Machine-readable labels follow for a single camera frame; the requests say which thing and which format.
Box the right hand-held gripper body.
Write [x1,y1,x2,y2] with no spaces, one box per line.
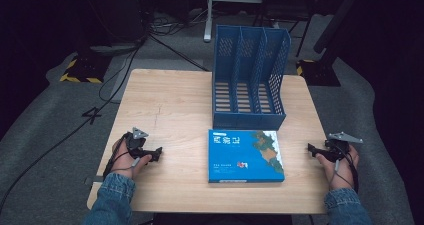
[321,131,364,163]

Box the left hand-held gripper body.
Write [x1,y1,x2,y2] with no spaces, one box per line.
[125,127,154,159]

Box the blue plastic file rack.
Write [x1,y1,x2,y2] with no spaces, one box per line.
[211,24,292,131]

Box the blue book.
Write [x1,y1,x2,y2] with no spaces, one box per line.
[207,128,286,184]

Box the person's left hand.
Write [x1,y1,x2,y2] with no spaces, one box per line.
[111,138,153,181]

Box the person's right hand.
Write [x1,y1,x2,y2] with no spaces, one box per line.
[315,144,360,191]

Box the wooden table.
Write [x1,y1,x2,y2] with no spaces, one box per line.
[86,68,331,216]

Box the black stand base striped tape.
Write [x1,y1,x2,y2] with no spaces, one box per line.
[59,52,112,85]
[295,58,342,88]

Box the black slanted pole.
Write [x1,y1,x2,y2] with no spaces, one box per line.
[312,0,367,55]

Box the black cabinet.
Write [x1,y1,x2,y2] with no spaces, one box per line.
[75,0,149,49]

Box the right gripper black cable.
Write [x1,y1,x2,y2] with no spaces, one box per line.
[332,140,361,195]

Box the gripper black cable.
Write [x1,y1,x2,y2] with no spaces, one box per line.
[332,140,361,195]
[102,132,142,181]

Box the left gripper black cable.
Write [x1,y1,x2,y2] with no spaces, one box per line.
[102,132,142,181]

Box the long black floor cable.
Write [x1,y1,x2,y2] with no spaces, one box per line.
[0,41,145,216]

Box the thin black floor cable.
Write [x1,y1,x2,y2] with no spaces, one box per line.
[148,34,210,73]

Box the bundle of floor cables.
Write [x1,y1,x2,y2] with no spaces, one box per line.
[146,9,209,38]

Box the white desk frame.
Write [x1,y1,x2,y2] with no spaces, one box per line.
[202,0,289,43]

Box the black metal chair frame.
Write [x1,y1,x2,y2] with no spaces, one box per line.
[252,0,316,58]

